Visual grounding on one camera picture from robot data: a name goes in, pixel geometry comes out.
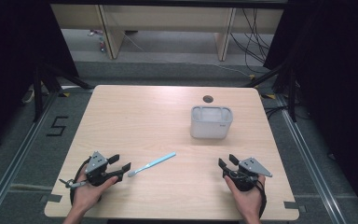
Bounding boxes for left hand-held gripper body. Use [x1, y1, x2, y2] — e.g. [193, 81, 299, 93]
[84, 151, 117, 188]

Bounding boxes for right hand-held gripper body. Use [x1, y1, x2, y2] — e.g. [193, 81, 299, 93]
[222, 157, 273, 192]

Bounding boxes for light blue toothbrush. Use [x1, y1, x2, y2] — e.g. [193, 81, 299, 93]
[127, 151, 177, 178]

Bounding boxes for white plastic holder box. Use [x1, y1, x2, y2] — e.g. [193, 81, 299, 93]
[189, 105, 234, 140]

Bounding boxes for person's right hand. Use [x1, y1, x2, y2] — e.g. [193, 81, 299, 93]
[224, 174, 267, 218]

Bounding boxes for person's left hand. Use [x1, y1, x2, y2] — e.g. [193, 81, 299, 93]
[71, 173, 119, 216]

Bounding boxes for black tape strip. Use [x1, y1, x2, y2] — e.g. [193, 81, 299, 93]
[283, 201, 308, 215]
[39, 193, 63, 203]

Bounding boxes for black metal stand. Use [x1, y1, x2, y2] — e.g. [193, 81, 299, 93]
[243, 60, 298, 123]
[32, 61, 95, 123]

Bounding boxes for small colourful floor objects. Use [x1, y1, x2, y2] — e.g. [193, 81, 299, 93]
[87, 28, 107, 53]

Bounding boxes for black curtain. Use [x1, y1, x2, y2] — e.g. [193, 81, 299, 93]
[0, 0, 80, 157]
[262, 0, 358, 223]

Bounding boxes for beige wooden desk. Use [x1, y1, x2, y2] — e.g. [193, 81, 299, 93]
[49, 4, 284, 62]

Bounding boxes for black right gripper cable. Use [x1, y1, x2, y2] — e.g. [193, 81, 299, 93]
[253, 177, 269, 219]

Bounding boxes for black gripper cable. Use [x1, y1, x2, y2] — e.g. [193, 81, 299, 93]
[69, 156, 93, 207]
[253, 177, 269, 219]

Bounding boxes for silver cable plug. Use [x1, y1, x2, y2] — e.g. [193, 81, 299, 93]
[58, 177, 89, 189]

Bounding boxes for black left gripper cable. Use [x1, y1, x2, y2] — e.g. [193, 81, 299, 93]
[69, 156, 93, 207]

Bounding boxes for aluminium floor rail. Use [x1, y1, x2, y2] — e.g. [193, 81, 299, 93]
[274, 92, 349, 224]
[0, 91, 60, 224]

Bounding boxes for bundle of black cables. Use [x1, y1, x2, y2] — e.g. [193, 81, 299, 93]
[228, 7, 276, 75]

